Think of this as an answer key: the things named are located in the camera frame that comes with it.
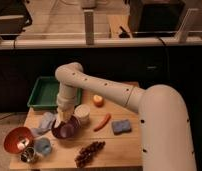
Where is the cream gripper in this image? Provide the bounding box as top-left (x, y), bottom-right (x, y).
top-left (57, 107), bottom-right (74, 122)

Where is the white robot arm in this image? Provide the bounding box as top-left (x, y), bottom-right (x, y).
top-left (55, 62), bottom-right (197, 171)

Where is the purple bowl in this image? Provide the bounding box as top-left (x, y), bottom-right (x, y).
top-left (51, 116), bottom-right (80, 139)

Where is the red bowl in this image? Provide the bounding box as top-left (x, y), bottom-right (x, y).
top-left (4, 126), bottom-right (34, 154)

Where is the white cup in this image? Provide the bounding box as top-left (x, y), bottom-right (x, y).
top-left (74, 104), bottom-right (90, 125)

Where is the grey blue cloth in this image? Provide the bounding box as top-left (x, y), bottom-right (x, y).
top-left (30, 112), bottom-right (56, 137)

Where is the green plastic tray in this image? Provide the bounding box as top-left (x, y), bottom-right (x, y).
top-left (26, 75), bottom-right (83, 111)

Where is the yellow apple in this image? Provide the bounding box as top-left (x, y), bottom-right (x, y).
top-left (93, 95), bottom-right (104, 107)

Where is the blue mug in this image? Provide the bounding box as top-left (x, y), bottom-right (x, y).
top-left (34, 137), bottom-right (52, 156)

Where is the orange carrot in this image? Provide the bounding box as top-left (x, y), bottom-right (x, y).
top-left (93, 113), bottom-right (111, 132)

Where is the bunch of dark grapes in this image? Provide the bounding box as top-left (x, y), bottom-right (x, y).
top-left (75, 141), bottom-right (105, 168)

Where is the wooden table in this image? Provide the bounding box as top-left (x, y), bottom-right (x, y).
top-left (9, 90), bottom-right (142, 171)

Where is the metal cup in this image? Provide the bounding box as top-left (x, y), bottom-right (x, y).
top-left (20, 147), bottom-right (37, 163)

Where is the blue sponge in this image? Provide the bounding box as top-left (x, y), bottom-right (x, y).
top-left (111, 120), bottom-right (132, 135)

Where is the metal railing post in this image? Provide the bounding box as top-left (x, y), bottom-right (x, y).
top-left (84, 10), bottom-right (94, 45)

